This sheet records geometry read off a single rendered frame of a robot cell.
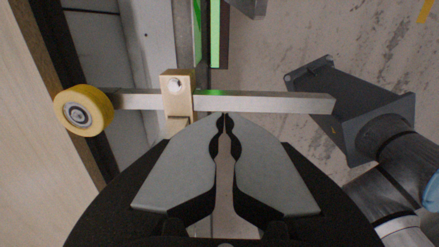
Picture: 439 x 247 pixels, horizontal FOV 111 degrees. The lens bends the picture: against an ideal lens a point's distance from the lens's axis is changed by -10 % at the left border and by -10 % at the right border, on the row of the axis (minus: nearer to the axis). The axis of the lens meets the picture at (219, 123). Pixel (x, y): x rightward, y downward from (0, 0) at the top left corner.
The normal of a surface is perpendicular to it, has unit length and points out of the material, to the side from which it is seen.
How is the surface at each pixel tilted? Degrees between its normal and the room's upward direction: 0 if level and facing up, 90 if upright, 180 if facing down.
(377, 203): 84
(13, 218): 0
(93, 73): 90
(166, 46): 0
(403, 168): 84
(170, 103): 0
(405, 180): 63
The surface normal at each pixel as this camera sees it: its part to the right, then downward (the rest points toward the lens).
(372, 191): -0.73, -0.47
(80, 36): 1.00, 0.03
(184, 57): -0.03, 0.50
